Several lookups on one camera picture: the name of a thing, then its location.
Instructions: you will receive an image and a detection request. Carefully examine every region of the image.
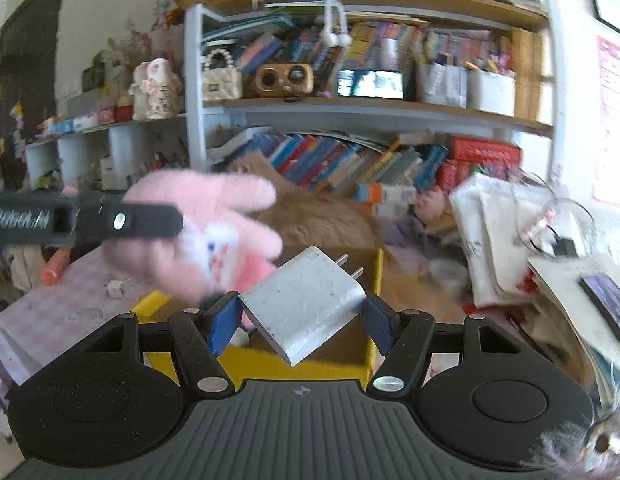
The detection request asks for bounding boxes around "clear pen holder with pens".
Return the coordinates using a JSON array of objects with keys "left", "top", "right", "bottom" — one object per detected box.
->
[{"left": 416, "top": 60, "right": 469, "bottom": 107}]

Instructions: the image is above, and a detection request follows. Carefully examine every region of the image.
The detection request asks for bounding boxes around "yellow cardboard box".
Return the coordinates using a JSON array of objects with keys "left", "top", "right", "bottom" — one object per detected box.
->
[{"left": 130, "top": 247, "right": 385, "bottom": 391}]

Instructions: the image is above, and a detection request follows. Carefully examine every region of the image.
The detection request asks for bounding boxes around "floral white rabbit doll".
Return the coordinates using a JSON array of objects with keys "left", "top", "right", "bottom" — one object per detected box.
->
[{"left": 130, "top": 57, "right": 183, "bottom": 121}]

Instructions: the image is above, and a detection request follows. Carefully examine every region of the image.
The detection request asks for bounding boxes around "orange marker tube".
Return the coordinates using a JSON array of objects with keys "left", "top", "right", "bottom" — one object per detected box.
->
[{"left": 41, "top": 249, "right": 70, "bottom": 286}]

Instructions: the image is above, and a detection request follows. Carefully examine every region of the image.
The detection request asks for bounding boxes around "silver white phone charger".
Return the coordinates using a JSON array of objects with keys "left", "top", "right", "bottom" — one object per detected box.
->
[{"left": 238, "top": 246, "right": 367, "bottom": 368}]

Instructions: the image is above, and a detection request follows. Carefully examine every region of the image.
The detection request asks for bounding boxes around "alphabet wall poster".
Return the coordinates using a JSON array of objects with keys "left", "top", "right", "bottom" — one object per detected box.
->
[{"left": 592, "top": 35, "right": 620, "bottom": 206}]

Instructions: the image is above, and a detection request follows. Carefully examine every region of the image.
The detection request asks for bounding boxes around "dried flower bunch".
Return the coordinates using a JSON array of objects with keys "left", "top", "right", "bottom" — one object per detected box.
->
[{"left": 102, "top": 20, "right": 161, "bottom": 81}]

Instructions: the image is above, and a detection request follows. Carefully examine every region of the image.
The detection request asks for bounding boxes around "white storage box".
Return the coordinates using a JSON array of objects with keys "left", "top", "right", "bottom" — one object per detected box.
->
[{"left": 467, "top": 67, "right": 516, "bottom": 117}]

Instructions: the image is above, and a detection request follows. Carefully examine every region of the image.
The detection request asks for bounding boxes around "orange and white carton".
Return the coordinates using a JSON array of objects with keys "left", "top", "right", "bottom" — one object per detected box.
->
[{"left": 357, "top": 182, "right": 418, "bottom": 218}]

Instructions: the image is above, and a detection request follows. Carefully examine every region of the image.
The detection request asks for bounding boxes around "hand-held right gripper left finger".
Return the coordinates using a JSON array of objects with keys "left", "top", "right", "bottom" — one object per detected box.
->
[{"left": 80, "top": 291, "right": 243, "bottom": 393}]

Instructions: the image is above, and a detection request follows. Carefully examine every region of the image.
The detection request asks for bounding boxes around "row of leaning colourful books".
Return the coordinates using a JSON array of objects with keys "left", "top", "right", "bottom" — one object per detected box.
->
[{"left": 230, "top": 130, "right": 451, "bottom": 201}]

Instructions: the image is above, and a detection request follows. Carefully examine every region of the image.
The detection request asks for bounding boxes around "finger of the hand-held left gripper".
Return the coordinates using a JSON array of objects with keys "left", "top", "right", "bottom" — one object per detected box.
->
[{"left": 74, "top": 192, "right": 185, "bottom": 241}]

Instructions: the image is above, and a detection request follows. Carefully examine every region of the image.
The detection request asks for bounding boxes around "white pompom cord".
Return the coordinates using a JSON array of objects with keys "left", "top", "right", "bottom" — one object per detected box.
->
[{"left": 297, "top": 0, "right": 353, "bottom": 48}]

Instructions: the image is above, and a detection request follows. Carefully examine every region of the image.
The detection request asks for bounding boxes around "wooden retro radio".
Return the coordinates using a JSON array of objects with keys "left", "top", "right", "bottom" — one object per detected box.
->
[{"left": 255, "top": 62, "right": 315, "bottom": 98}]

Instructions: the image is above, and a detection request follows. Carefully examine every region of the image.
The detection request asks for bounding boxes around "cream quilted handbag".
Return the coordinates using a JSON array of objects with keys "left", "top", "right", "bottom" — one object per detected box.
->
[{"left": 201, "top": 49, "right": 243, "bottom": 102}]

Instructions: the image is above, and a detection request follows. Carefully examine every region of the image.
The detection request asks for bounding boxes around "stack of red books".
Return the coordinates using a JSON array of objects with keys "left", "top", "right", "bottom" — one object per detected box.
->
[{"left": 437, "top": 135, "right": 522, "bottom": 196}]

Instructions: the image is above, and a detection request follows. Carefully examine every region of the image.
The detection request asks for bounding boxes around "pink pig plush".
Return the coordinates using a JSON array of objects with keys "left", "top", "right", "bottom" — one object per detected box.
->
[{"left": 415, "top": 190, "right": 448, "bottom": 223}]

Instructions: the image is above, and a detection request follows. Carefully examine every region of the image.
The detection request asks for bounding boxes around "pink plush rabbit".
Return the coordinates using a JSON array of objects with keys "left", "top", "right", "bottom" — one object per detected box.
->
[{"left": 102, "top": 169, "right": 283, "bottom": 306}]

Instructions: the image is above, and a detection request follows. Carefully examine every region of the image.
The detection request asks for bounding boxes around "white round container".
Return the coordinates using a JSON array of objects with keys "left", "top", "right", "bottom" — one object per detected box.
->
[{"left": 425, "top": 260, "right": 466, "bottom": 291}]

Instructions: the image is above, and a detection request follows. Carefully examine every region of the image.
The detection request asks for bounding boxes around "pile of papers and books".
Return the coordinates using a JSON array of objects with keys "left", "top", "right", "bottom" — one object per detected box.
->
[{"left": 447, "top": 170, "right": 620, "bottom": 411}]

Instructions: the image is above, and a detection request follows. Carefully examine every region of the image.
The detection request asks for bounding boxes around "black phone with lit screen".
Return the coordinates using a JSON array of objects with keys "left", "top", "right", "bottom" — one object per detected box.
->
[{"left": 336, "top": 67, "right": 405, "bottom": 100}]

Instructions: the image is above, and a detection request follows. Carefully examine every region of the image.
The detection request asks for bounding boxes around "lavender cloth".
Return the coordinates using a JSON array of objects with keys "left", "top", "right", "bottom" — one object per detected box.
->
[{"left": 385, "top": 210, "right": 441, "bottom": 261}]

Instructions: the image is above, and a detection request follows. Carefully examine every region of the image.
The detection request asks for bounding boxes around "row of yellow notebooks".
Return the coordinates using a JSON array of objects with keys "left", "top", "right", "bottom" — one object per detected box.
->
[{"left": 510, "top": 27, "right": 548, "bottom": 121}]

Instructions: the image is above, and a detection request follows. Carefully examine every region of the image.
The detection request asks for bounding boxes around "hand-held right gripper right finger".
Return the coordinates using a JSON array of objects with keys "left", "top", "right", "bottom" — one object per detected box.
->
[{"left": 362, "top": 294, "right": 538, "bottom": 393}]

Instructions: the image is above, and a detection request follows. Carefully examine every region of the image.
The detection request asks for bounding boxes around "white bookshelf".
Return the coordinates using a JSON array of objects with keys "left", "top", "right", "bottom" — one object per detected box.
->
[{"left": 184, "top": 0, "right": 558, "bottom": 186}]

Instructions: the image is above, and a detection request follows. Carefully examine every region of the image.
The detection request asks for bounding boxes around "orange fluffy cat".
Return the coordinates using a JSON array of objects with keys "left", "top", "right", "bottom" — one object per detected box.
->
[{"left": 227, "top": 152, "right": 471, "bottom": 321}]

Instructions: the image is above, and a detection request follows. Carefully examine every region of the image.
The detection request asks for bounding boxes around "fluffy grey pompom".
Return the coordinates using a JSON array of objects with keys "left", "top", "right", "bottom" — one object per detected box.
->
[{"left": 527, "top": 410, "right": 620, "bottom": 480}]

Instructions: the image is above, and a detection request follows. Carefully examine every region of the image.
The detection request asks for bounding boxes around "pink checkered desktop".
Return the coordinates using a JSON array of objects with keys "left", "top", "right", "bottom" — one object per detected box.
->
[{"left": 0, "top": 240, "right": 491, "bottom": 411}]

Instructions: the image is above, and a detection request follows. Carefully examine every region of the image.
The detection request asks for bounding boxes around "white side shelf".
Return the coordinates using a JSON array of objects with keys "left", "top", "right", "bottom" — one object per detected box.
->
[{"left": 24, "top": 115, "right": 188, "bottom": 191}]

